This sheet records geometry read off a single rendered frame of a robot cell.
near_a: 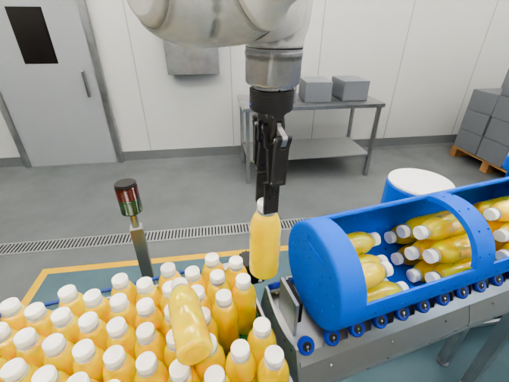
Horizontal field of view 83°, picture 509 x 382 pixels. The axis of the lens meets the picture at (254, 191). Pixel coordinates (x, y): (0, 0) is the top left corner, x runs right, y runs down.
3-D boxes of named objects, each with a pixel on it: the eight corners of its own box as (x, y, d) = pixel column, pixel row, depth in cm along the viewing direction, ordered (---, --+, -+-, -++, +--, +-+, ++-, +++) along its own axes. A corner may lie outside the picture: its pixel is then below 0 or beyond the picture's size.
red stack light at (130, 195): (139, 200, 86) (137, 189, 84) (116, 204, 84) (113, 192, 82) (139, 190, 91) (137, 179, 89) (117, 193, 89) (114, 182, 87)
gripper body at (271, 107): (304, 89, 45) (298, 145, 50) (282, 80, 52) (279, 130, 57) (259, 92, 43) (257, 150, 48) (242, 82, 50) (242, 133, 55)
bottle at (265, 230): (272, 257, 72) (276, 197, 63) (282, 277, 67) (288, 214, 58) (245, 262, 71) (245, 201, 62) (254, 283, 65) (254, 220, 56)
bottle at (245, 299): (243, 311, 89) (242, 268, 80) (260, 324, 85) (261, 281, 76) (227, 326, 84) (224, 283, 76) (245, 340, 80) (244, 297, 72)
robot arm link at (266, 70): (288, 45, 50) (285, 82, 53) (237, 45, 47) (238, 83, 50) (314, 50, 42) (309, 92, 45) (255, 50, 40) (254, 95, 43)
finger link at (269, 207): (278, 179, 55) (279, 181, 54) (276, 210, 58) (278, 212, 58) (263, 181, 54) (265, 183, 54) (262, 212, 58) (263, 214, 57)
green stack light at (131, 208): (142, 214, 88) (139, 200, 86) (120, 218, 86) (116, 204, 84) (142, 203, 94) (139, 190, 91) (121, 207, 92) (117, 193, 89)
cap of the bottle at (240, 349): (226, 352, 60) (226, 347, 59) (241, 339, 62) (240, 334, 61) (239, 366, 57) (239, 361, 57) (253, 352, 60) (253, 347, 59)
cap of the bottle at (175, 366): (170, 386, 54) (169, 381, 53) (169, 366, 57) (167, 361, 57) (192, 379, 55) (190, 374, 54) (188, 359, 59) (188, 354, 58)
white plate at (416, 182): (377, 179, 135) (376, 181, 135) (441, 203, 117) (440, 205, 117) (404, 163, 151) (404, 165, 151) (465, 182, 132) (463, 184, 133)
